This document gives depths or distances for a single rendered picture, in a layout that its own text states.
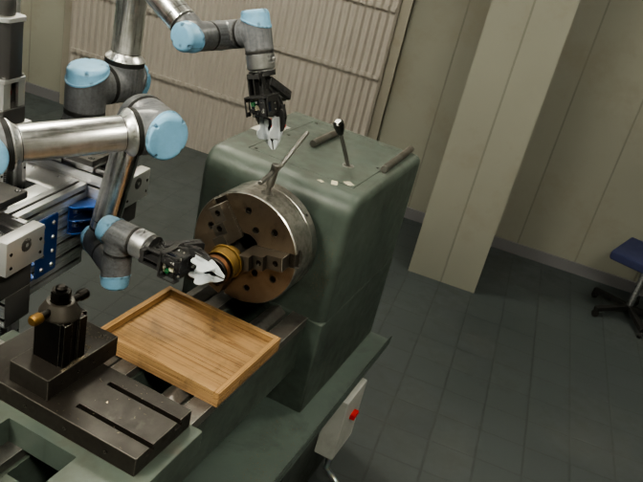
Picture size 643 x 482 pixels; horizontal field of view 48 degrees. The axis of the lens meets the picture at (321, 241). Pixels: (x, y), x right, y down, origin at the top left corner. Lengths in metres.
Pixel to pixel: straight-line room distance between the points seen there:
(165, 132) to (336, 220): 0.52
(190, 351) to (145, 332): 0.13
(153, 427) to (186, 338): 0.44
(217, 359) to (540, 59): 2.74
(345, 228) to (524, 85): 2.31
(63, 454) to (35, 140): 0.67
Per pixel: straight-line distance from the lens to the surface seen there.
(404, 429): 3.24
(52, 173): 2.25
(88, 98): 2.17
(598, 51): 4.91
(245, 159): 2.08
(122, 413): 1.53
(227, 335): 1.94
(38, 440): 1.56
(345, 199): 1.96
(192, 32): 1.86
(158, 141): 1.77
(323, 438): 2.66
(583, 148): 5.02
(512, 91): 4.12
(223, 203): 1.90
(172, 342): 1.88
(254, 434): 2.18
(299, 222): 1.90
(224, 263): 1.81
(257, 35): 1.92
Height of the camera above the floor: 1.98
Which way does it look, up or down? 26 degrees down
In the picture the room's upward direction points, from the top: 14 degrees clockwise
